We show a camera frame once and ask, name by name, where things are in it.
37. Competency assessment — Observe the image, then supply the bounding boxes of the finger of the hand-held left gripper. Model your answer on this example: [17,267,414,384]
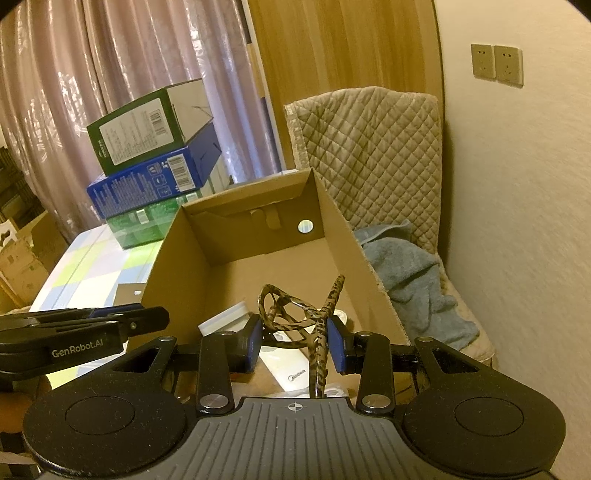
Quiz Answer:
[0,307,123,329]
[55,305,170,344]

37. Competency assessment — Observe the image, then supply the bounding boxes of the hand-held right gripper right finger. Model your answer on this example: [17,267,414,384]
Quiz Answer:
[325,316,485,414]

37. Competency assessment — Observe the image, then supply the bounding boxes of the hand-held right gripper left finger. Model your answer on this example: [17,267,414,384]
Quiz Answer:
[113,314,263,414]

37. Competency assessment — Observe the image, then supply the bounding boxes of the clear plastic piece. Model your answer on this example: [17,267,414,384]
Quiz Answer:
[198,302,251,336]

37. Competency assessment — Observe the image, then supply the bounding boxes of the white remote control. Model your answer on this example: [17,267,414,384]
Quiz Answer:
[257,342,326,395]

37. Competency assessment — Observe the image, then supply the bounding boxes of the cardboard box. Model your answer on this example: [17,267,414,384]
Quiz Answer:
[124,168,414,398]

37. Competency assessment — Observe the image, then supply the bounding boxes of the checked tablecloth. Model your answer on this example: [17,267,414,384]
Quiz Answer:
[30,224,185,393]

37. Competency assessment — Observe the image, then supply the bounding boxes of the stacked brown cardboard boxes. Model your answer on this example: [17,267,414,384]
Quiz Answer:
[0,210,70,315]

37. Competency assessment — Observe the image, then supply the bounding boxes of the light green box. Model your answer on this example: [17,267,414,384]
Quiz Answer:
[106,166,229,250]

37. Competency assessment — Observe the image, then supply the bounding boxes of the blue towel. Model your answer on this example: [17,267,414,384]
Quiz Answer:
[355,219,481,352]

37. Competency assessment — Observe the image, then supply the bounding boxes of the blue box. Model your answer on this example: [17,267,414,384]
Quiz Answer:
[87,122,222,220]

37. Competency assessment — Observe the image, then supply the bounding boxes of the dark green box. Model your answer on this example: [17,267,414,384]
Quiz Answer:
[87,78,215,177]

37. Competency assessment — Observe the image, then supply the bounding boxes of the chair with quilted cover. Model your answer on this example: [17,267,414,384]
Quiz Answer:
[284,87,499,365]

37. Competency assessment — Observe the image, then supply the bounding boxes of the pink curtain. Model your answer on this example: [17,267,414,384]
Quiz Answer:
[0,0,282,232]

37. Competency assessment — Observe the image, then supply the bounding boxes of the wooden wall panel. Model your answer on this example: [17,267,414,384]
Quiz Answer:
[245,0,446,185]

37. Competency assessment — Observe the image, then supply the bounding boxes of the wall socket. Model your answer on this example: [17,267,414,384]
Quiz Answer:
[471,44,496,80]
[493,45,524,87]

